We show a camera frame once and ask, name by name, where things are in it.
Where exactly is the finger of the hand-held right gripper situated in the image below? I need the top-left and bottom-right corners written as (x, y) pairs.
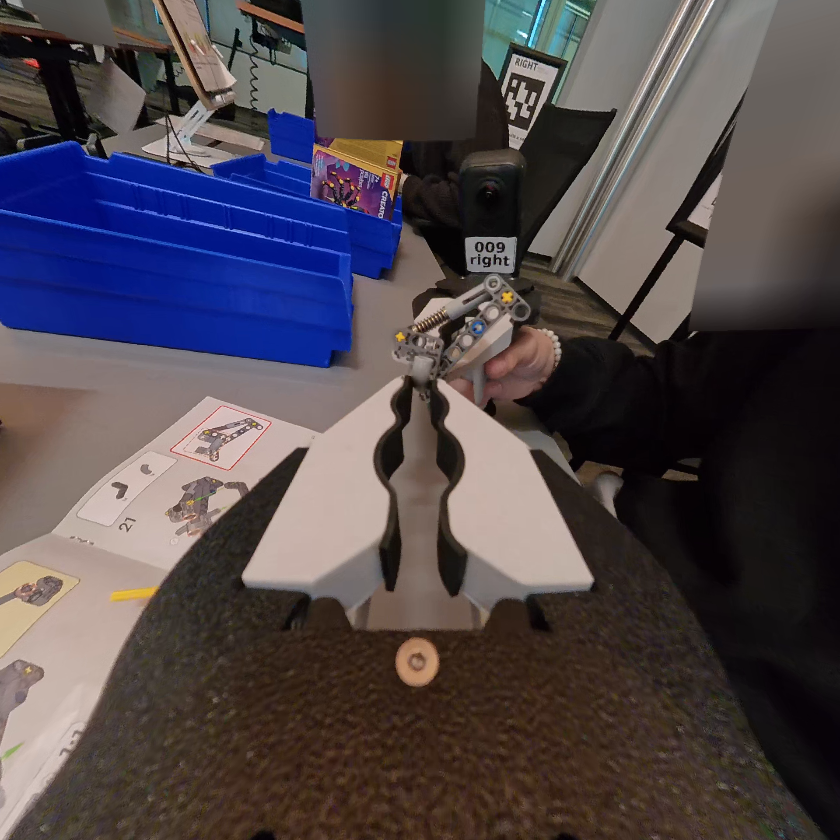
top-left (453, 315), bottom-right (514, 383)
top-left (412, 294), bottom-right (460, 324)

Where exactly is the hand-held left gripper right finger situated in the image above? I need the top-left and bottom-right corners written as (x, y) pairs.
top-left (428, 381), bottom-right (595, 611)

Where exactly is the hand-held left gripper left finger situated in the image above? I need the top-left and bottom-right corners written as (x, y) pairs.
top-left (241, 379), bottom-right (421, 613)

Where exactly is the grey lego suspension assembly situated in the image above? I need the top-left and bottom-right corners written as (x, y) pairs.
top-left (392, 273), bottom-right (531, 403)

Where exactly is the lego instruction booklet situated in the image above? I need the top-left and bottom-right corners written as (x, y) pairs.
top-left (0, 395), bottom-right (324, 818)

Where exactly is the purple yellow lego box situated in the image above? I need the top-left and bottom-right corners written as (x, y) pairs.
top-left (310, 138), bottom-right (403, 222)

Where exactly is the person's right hand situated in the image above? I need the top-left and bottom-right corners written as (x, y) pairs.
top-left (453, 327), bottom-right (559, 404)

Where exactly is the black chair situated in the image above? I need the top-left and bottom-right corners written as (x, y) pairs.
top-left (508, 101), bottom-right (619, 260)

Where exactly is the black white tag sign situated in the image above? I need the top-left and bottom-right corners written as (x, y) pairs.
top-left (499, 42), bottom-right (569, 149)

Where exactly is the black easel stand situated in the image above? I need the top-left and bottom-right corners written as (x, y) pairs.
top-left (609, 92), bottom-right (749, 342)

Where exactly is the shiny metal pole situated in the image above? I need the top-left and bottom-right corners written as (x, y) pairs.
top-left (550, 0), bottom-right (715, 282)

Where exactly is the operator's black-sleeved left arm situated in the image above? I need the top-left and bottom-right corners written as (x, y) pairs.
top-left (571, 328), bottom-right (840, 828)

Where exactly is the document board on white stand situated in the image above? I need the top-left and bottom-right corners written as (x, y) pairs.
top-left (141, 0), bottom-right (271, 163)

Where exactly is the white bead bracelet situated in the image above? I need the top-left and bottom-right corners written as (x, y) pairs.
top-left (537, 327), bottom-right (566, 377)

